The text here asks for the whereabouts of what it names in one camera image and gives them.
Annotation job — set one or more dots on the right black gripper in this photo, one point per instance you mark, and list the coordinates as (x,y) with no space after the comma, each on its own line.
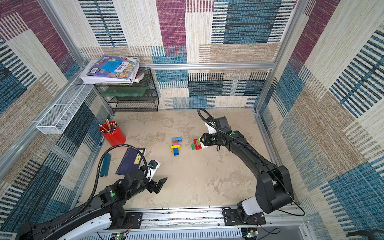
(205,140)

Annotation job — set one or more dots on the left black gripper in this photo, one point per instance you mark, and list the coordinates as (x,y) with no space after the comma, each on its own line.
(153,184)

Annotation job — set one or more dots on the white long lego brick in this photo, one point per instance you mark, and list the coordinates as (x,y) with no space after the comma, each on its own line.
(202,145)

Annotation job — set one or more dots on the red long lego brick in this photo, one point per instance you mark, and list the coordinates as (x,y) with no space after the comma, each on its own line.
(197,145)

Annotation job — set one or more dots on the light blue long lego brick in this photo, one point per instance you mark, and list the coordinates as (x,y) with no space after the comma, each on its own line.
(177,139)

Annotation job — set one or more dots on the dark blue square lego brick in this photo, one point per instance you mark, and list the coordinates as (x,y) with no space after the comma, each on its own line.
(176,152)

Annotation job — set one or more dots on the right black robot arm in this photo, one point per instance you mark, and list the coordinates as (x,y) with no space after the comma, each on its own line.
(274,187)

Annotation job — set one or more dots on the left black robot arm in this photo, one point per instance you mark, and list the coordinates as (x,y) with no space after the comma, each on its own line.
(99,212)

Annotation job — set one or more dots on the purple notebook yellow label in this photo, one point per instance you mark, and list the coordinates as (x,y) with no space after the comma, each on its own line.
(130,162)

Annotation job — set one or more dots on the red pencil cup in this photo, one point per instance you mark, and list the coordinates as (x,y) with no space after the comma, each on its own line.
(112,132)

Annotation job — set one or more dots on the stack of books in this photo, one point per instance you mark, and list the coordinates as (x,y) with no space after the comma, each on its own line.
(112,70)

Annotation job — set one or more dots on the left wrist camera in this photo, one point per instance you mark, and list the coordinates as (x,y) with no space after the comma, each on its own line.
(153,167)

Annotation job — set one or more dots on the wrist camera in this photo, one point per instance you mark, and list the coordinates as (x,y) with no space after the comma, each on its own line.
(153,167)
(221,123)

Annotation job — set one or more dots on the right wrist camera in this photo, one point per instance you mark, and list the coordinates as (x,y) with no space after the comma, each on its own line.
(221,123)

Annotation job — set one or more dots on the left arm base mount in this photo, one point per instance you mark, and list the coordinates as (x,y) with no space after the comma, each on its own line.
(132,220)

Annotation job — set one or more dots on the black wire shelf rack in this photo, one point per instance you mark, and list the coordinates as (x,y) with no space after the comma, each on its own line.
(142,96)

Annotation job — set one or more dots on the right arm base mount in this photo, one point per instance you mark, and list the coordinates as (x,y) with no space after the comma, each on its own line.
(235,217)

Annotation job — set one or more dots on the white wire mesh basket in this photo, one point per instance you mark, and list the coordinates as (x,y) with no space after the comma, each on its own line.
(58,117)

